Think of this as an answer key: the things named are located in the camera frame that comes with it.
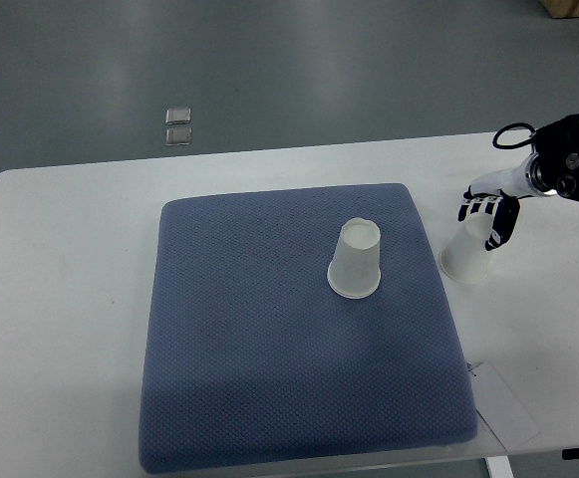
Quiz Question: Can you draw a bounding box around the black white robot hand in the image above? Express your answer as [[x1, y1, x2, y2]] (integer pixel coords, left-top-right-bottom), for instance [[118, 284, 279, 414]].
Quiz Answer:
[[457, 168, 533, 251]]

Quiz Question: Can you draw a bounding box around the white paper cup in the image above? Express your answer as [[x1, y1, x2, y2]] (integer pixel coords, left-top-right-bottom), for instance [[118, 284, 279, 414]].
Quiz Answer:
[[438, 213, 492, 284], [327, 217, 381, 300]]

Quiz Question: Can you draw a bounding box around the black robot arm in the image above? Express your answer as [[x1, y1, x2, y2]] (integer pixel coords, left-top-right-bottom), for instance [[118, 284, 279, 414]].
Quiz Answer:
[[527, 114, 579, 202]]

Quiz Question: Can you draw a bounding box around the white paper cup on cushion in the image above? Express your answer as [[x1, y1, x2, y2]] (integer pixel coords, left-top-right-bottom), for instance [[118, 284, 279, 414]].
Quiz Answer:
[[327, 217, 381, 300]]

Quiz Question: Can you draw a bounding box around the wooden furniture corner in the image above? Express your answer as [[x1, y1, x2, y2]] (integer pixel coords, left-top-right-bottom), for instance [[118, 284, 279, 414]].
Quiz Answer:
[[540, 0, 579, 19]]

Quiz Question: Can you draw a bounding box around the white paper tag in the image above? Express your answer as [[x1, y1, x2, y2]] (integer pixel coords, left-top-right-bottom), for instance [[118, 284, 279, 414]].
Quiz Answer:
[[469, 362, 540, 451]]

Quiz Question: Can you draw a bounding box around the white table leg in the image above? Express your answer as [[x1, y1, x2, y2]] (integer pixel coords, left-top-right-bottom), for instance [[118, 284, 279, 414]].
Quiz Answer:
[[485, 456, 514, 478]]

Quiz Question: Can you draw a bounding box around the blue textured cushion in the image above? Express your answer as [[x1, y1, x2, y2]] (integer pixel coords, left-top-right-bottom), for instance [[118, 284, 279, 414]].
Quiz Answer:
[[139, 183, 477, 474]]

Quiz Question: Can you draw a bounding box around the upper metal floor plate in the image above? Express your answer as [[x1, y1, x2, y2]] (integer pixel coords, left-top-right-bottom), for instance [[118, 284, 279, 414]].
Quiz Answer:
[[165, 107, 191, 124]]

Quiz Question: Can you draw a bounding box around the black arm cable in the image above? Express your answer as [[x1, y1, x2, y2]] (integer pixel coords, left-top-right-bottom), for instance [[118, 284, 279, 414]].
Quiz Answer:
[[491, 122, 539, 149]]

